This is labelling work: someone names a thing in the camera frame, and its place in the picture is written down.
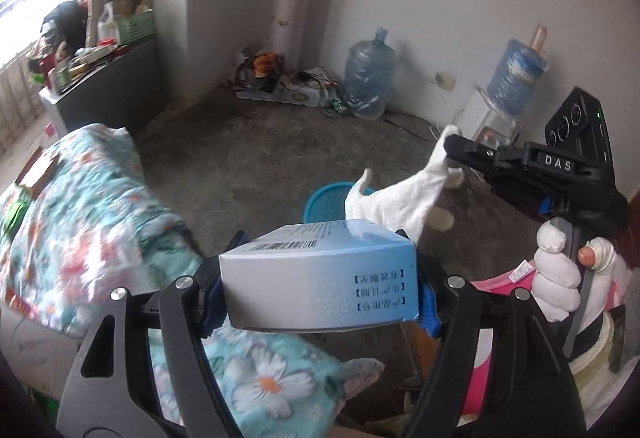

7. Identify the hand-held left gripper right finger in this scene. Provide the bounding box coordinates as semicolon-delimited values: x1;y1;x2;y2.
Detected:
400;253;588;438

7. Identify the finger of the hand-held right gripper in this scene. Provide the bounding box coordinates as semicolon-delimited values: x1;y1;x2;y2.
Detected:
444;134;526;169
462;161;548;216

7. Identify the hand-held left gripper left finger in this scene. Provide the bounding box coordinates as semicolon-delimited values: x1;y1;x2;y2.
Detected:
55;231;251;438

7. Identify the white tissue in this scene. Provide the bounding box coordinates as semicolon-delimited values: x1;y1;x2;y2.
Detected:
345;124;465;241

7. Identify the blue and white box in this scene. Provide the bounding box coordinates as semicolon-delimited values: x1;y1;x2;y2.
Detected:
218;221;420;331

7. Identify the blue plastic basket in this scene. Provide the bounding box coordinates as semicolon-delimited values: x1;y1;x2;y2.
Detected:
303;181;381;224

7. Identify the person's right forearm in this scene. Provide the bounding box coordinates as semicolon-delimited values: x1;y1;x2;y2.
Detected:
570;268;638;424

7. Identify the person's right hand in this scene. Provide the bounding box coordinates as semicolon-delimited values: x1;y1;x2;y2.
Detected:
531;221;618;324

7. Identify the pink garment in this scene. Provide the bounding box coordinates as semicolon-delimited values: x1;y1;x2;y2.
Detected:
460;261;541;419

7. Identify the floral quilt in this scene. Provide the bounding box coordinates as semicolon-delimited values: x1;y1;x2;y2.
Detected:
0;122;386;429

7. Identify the black orange snack bag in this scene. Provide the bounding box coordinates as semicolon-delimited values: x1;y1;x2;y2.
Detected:
235;49;283;92

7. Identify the pink floral roll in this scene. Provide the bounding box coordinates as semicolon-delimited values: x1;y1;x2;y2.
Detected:
270;0;318;69

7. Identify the green storage basket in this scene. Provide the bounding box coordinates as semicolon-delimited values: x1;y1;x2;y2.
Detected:
112;10;156;44

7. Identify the window railing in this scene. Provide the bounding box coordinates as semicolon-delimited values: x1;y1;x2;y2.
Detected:
0;43;46;154

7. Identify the white plastic bag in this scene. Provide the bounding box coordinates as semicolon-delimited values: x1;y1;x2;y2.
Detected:
95;2;121;44

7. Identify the black backpack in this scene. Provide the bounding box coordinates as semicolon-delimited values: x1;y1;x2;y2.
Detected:
40;1;88;49

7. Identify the white cable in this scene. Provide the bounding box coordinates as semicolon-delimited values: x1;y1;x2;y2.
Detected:
425;78;451;139

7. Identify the black cable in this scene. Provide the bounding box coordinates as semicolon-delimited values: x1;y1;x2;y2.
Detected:
382;111;441;139

